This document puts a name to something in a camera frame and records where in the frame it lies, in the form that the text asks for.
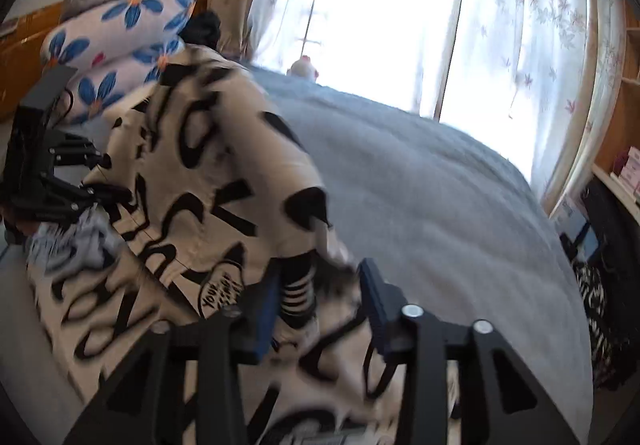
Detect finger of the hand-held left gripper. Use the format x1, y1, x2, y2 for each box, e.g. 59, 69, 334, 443
35, 172, 134, 227
47, 132, 104, 170

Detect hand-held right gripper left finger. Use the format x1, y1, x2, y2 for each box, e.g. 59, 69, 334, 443
62, 270, 281, 445

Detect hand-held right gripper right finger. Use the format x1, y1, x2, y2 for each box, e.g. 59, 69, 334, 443
360, 257, 583, 445

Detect black and white printed garment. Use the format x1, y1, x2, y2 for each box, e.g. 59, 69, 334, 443
27, 45, 461, 445

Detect light blue plush blanket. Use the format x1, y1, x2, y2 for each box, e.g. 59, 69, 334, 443
0, 62, 596, 445

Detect blue flower pillows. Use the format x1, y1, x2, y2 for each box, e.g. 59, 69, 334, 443
41, 0, 197, 126

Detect black crumpled cloth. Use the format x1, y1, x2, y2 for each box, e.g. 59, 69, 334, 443
179, 11, 222, 48

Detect white cardboard box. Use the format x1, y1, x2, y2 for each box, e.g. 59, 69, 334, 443
550, 197, 583, 226

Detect black white patterned hanging clothing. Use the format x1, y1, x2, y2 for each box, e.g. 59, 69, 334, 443
572, 257, 631, 386

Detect blue flat box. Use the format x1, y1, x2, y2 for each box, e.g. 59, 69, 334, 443
575, 220, 599, 261

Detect white plush toy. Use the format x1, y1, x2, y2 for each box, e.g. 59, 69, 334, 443
286, 56, 321, 83

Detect black bag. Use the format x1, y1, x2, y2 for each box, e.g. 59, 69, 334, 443
580, 177, 628, 266

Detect metal drying pole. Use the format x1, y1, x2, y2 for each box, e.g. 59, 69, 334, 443
297, 0, 328, 58

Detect wooden bookshelf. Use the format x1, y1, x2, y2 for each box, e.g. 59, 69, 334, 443
590, 0, 640, 206

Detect stack of pink boxes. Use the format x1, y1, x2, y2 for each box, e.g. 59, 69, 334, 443
611, 147, 640, 198

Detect white sheer floral curtain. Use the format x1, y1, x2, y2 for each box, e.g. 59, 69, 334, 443
435, 0, 628, 216

